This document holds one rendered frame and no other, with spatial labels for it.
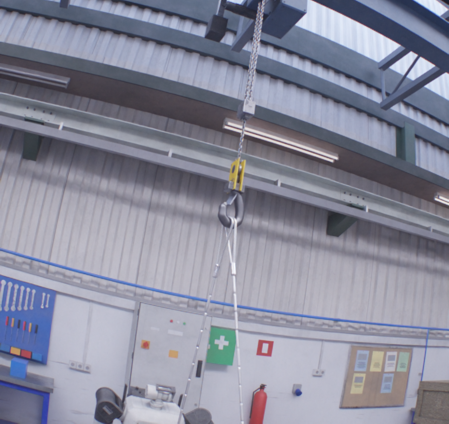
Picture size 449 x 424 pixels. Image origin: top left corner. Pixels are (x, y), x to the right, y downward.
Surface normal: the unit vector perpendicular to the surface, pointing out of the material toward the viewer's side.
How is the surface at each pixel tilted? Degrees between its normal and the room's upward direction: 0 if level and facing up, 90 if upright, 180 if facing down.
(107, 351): 90
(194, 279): 90
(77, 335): 90
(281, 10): 180
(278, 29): 180
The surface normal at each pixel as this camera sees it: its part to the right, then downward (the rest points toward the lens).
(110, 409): 0.26, 0.05
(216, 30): 0.37, -0.23
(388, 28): -0.14, 0.94
